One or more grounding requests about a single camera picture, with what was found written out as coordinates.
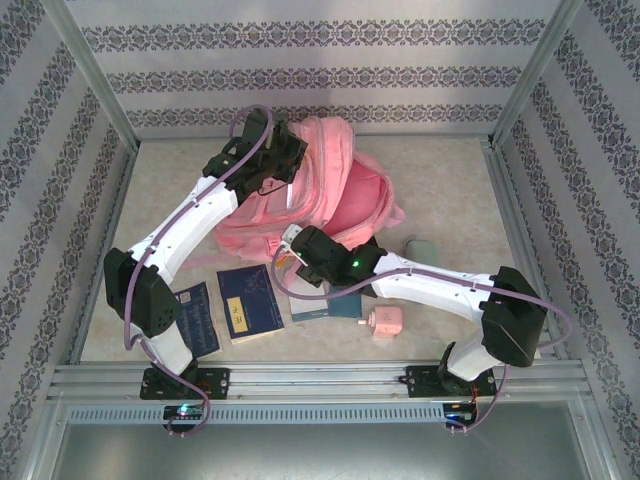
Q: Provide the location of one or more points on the white notebook with blue edge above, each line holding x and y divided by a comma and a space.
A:
310, 310

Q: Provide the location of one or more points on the small dark teal booklet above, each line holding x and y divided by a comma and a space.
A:
345, 306

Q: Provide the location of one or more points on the navy book with yellow label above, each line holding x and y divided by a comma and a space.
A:
250, 300

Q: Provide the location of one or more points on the pink school backpack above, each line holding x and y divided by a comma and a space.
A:
360, 195

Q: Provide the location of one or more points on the pale green pencil case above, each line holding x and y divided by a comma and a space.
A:
425, 251

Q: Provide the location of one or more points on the navy book with white print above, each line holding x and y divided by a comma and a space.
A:
200, 325

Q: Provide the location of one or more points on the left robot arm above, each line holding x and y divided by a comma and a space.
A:
200, 215

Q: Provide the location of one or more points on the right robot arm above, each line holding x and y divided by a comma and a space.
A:
435, 290

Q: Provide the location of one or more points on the grey metal panel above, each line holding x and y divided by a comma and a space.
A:
320, 450

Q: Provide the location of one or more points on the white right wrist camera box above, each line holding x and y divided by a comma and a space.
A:
291, 236

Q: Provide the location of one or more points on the aluminium mounting rail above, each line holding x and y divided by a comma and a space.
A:
320, 377

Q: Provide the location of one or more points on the aluminium back rail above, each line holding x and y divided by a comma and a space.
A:
400, 136

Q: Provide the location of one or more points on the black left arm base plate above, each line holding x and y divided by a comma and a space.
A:
220, 382

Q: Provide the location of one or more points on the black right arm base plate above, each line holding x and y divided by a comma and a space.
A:
422, 382

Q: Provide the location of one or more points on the aluminium side rail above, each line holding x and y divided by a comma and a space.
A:
512, 200
117, 200

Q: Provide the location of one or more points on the aluminium frame post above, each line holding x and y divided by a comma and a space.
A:
534, 75
92, 75

